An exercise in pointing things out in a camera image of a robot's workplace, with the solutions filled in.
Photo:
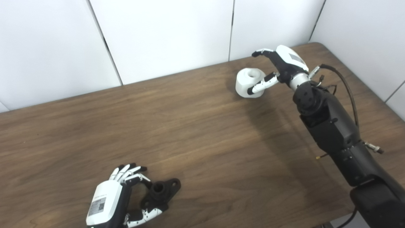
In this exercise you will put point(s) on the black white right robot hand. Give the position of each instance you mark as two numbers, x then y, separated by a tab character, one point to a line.
289	65

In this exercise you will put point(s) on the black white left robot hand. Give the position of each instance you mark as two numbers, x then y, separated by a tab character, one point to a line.
106	201

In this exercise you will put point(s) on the round white plastic piece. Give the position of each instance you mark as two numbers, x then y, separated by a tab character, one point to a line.
245	84

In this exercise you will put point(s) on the black plastic holder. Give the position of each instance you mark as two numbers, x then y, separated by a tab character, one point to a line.
163	191

